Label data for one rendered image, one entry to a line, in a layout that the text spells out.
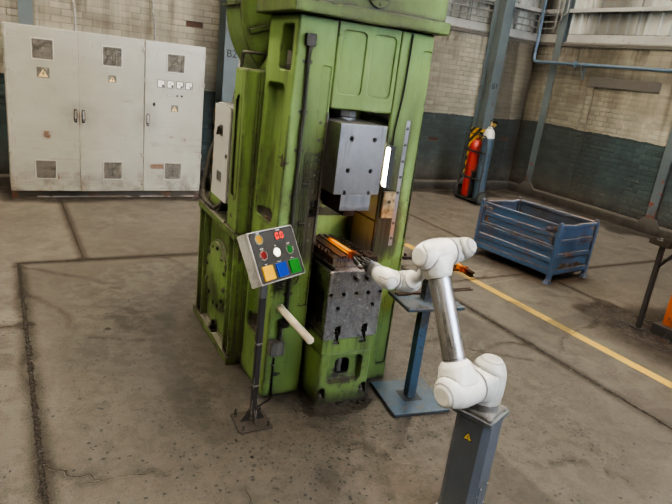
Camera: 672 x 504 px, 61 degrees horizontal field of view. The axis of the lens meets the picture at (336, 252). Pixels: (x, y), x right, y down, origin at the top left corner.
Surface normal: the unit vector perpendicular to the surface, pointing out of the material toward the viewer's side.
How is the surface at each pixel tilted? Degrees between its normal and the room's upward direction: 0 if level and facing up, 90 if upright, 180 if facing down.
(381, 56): 90
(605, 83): 90
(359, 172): 90
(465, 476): 90
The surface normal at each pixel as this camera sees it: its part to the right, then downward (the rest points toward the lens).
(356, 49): 0.45, 0.32
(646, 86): -0.87, 0.05
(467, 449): -0.65, 0.16
